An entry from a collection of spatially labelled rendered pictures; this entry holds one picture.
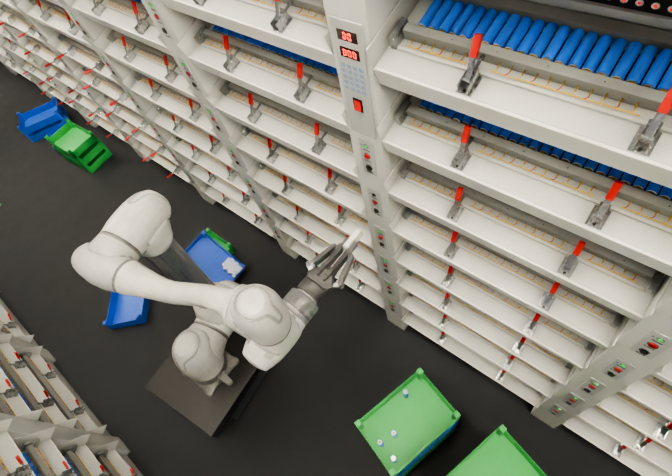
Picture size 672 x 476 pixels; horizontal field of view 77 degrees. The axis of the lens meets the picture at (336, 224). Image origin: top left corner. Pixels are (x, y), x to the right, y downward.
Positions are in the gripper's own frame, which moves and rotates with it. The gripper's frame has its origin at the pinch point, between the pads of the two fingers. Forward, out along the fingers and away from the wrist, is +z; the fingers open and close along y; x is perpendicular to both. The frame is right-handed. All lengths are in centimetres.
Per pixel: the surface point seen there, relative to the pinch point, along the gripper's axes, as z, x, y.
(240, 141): 14, -7, -65
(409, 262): 13.7, -26.2, 8.8
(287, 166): 14.1, -6.9, -40.4
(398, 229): 13.1, -7.1, 5.9
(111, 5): 17, 33, -113
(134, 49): 18, 13, -120
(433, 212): 12.5, 11.9, 17.7
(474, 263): 14.7, -6.7, 29.5
